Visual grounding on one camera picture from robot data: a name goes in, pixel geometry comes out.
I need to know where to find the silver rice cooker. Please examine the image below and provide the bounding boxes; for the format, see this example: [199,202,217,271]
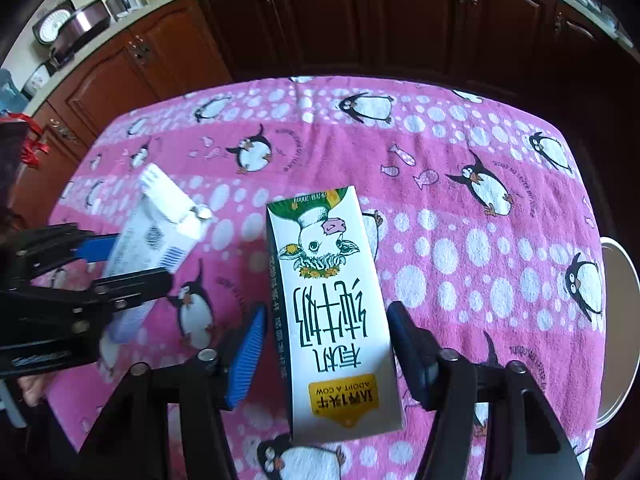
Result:
[49,0,111,68]

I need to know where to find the brown kitchen cabinets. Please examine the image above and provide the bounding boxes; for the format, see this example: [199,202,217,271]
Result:
[9,0,639,228]

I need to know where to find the cow milk carton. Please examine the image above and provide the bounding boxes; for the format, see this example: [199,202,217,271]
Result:
[266,186,404,445]

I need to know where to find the pink penguin tablecloth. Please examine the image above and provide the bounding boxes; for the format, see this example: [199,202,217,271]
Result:
[48,77,605,479]

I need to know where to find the white blue paper box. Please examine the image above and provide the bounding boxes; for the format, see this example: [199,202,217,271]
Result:
[103,164,214,349]

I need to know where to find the white round trash bin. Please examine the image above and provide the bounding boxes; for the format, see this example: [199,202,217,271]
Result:
[597,236,639,428]

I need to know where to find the round kitchen scale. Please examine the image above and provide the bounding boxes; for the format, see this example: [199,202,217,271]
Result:
[32,0,76,47]

